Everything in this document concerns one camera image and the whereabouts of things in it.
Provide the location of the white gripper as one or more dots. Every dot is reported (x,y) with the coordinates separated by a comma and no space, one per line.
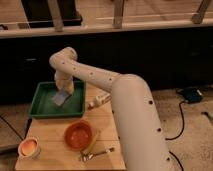
(64,81)

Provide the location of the blue grey sponge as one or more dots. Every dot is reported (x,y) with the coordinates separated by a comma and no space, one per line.
(60,97)

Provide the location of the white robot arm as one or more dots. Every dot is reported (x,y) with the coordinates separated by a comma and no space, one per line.
(143,145)

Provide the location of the green plastic tray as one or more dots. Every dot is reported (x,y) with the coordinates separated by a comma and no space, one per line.
(43,107)

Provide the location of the white bottle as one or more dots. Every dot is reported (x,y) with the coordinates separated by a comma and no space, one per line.
(99,100)

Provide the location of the orange bowl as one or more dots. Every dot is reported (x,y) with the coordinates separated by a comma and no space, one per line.
(78,135)

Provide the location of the yellow banana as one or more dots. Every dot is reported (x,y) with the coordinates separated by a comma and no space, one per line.
(90,147)

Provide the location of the orange cup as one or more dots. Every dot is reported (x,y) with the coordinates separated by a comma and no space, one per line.
(29,148)

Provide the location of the wooden railing frame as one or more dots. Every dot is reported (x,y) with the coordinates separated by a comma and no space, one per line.
(101,16)

